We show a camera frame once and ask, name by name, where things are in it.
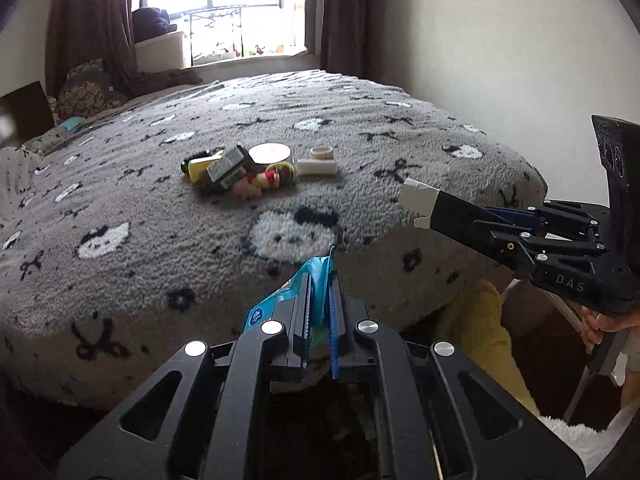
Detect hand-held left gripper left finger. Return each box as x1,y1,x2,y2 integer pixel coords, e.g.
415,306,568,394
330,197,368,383
56,272,315,480

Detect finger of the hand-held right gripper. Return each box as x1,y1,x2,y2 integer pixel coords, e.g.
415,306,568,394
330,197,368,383
482,199,613,231
429,189,608,281

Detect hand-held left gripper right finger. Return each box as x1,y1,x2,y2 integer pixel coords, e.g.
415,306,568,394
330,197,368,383
327,274,587,480

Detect blue plastic wrapper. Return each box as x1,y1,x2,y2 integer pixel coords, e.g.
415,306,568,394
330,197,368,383
242,255,337,342

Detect small white carton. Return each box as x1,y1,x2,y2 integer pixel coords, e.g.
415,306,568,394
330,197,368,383
400,177,442,232

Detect yellow plastic bottle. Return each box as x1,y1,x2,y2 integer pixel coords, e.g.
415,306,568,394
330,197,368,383
186,156,226,182

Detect person's right hand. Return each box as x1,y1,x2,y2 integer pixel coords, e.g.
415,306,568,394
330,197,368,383
579,309,640,353

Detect grey printed blanket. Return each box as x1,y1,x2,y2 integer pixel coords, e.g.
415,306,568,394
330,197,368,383
0,69,548,411

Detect yellow fleece cloth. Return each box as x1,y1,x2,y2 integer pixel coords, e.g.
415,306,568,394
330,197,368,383
431,279,542,417

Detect pink soft toy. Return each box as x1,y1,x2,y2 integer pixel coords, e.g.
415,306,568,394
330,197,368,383
231,179,264,199

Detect red yellow toy figure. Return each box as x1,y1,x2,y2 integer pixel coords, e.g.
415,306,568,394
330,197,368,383
255,169,282,192

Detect flat white cardboard box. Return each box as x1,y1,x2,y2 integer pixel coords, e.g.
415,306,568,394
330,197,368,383
296,157,339,177

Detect round tin white lid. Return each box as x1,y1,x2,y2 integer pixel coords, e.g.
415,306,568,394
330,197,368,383
248,143,294,174

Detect grey printed box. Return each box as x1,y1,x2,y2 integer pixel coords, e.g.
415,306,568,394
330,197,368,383
206,144,249,192

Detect white fleece cloth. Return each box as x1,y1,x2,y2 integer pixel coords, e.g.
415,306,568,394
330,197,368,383
539,405,640,477

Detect brown curtain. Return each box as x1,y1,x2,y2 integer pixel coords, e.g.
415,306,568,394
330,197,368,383
319,0,387,82
45,0,147,92

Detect small windowsill figures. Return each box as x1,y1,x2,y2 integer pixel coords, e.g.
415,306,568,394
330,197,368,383
214,44,287,59

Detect brown crumpled cloth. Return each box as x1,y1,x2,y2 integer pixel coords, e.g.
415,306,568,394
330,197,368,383
140,67,204,89

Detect white storage box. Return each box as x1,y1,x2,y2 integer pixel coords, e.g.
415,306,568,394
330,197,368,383
134,30,194,74

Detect black metal rack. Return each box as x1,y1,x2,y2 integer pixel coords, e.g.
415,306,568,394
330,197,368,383
187,5,247,62

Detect patterned dark pillow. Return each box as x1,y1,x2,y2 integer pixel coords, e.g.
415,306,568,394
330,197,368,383
56,58,128,121

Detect white dotted pillow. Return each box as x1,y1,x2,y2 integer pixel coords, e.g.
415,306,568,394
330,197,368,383
0,147,47,226

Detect dark clothes pile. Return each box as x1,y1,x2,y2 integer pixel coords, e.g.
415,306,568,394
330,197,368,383
132,7,179,41

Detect dark wooden headboard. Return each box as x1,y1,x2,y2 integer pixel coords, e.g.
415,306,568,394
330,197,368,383
0,81,56,149

